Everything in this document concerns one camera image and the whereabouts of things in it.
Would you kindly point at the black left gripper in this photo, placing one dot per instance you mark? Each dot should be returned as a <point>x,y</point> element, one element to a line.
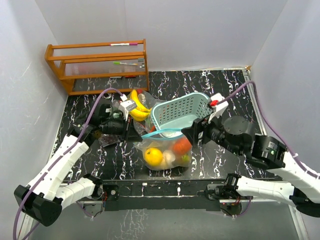
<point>129,132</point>

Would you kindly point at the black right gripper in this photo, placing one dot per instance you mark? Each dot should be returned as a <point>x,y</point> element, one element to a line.
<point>198,126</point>

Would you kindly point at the clear zip top bag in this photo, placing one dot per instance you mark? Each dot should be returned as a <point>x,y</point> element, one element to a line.
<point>107,140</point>

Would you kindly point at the clear zip bag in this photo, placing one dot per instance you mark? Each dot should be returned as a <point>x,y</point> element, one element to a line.
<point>107,140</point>
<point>163,140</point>
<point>145,98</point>

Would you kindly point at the orange peach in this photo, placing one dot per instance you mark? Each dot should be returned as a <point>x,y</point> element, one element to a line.
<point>182,146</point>

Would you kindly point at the yellow bananas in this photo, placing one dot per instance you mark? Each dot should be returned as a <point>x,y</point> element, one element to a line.
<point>140,113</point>

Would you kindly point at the white mushroom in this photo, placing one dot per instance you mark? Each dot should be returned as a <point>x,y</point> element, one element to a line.
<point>169,158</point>

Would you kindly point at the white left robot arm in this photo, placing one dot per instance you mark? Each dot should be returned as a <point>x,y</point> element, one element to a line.
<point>42,198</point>

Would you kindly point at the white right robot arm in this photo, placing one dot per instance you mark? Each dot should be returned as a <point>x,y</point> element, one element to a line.
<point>299,187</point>

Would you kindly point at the teal plastic basket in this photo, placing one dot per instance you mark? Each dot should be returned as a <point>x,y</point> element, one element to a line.
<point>171,116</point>

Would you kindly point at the green white marker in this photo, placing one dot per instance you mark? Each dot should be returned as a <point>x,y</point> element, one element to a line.
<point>124,63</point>

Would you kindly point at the wooden rack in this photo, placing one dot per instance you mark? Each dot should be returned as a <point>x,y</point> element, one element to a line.
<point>72,62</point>

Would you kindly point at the pink white marker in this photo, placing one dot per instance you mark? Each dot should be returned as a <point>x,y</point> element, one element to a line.
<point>124,44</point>

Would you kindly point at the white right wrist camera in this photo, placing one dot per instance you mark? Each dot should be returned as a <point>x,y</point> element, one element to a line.
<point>217,106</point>

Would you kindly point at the black metal base rail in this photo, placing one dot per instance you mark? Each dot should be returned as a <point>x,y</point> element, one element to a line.
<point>151,195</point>

